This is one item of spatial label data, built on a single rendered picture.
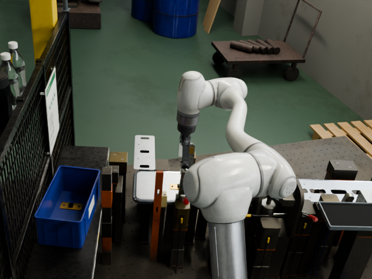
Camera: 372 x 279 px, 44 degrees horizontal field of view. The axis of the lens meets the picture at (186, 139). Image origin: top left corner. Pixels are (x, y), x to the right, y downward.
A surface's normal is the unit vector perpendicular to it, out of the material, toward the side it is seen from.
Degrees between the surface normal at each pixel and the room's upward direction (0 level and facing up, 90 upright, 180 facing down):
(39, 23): 90
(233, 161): 12
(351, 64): 90
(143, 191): 0
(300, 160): 0
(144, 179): 0
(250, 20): 90
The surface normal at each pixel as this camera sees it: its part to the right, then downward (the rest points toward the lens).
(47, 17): 0.07, 0.55
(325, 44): -0.94, 0.11
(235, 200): 0.39, 0.14
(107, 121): 0.09, -0.83
